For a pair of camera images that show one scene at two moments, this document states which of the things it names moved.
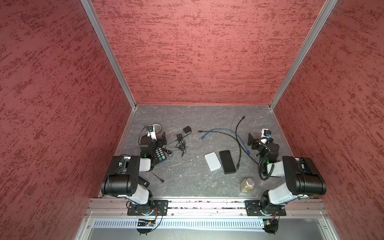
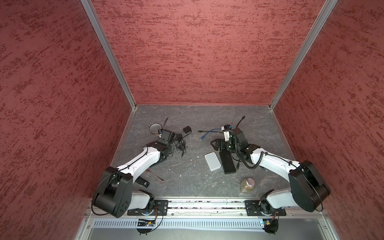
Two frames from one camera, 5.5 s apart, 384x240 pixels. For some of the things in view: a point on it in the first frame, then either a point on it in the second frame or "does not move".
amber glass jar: [247, 185] does not move
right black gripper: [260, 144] → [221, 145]
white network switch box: [212, 161] does not move
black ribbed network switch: [227, 162] does not move
